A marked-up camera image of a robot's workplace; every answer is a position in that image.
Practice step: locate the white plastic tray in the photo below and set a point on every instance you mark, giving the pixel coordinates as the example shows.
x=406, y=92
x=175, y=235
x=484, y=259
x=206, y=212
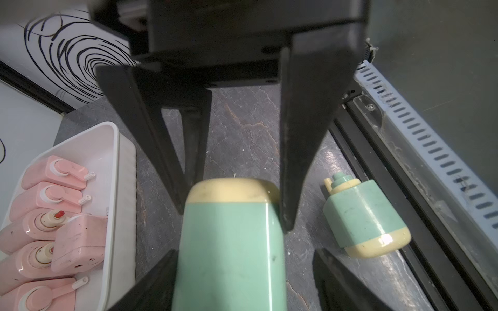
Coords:
x=103, y=150

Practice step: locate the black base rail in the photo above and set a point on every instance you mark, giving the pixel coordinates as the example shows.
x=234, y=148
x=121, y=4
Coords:
x=444, y=274

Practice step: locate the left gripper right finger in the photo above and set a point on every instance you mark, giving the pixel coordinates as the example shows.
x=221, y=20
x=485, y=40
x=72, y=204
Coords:
x=338, y=288

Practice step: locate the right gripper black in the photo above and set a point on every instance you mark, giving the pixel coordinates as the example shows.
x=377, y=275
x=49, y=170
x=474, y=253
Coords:
x=313, y=47

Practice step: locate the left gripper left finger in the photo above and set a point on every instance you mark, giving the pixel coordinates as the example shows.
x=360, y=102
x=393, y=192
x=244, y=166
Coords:
x=155, y=290

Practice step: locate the white slotted cable duct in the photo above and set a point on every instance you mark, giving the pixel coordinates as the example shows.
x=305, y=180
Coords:
x=472, y=194

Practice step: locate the pink sharpener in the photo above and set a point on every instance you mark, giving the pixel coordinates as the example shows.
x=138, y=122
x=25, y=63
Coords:
x=59, y=171
x=31, y=263
x=37, y=225
x=45, y=195
x=53, y=294
x=79, y=245

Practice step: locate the green sharpener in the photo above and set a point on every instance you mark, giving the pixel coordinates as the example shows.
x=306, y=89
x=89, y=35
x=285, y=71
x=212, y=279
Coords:
x=231, y=254
x=363, y=221

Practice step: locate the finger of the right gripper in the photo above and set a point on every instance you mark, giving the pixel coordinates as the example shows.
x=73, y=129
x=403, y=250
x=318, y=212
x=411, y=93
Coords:
x=139, y=96

